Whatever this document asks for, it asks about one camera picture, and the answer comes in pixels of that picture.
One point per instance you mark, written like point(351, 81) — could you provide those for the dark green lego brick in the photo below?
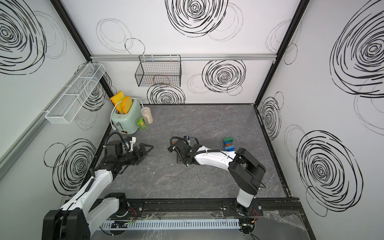
point(228, 139)

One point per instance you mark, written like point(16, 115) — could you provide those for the black wire basket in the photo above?
point(159, 69)

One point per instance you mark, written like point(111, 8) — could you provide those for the green snack packet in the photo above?
point(141, 123)

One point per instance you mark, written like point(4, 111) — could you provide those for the light blue long lego brick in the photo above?
point(230, 148)

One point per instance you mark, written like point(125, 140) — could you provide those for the white slotted cable duct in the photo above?
point(194, 224)

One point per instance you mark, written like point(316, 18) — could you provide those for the mint green toaster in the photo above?
point(126, 123)

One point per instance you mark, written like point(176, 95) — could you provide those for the clear drinking glass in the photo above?
point(147, 128)

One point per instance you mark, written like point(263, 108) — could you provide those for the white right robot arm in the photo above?
point(246, 170)

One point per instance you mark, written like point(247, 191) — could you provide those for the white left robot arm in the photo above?
point(80, 217)

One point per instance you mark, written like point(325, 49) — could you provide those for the toy bread slice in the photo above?
point(117, 100)
point(127, 104)

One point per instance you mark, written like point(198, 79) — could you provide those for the left toy bread slice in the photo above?
point(117, 100)

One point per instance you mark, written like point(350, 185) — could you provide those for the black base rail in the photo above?
point(226, 207)

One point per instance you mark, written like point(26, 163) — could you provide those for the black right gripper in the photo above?
point(179, 160)

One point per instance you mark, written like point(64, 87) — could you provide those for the right toy bread slice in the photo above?
point(127, 104)

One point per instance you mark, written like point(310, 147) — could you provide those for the white mesh wall shelf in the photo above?
point(84, 92)

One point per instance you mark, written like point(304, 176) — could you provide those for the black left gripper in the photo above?
point(137, 153)

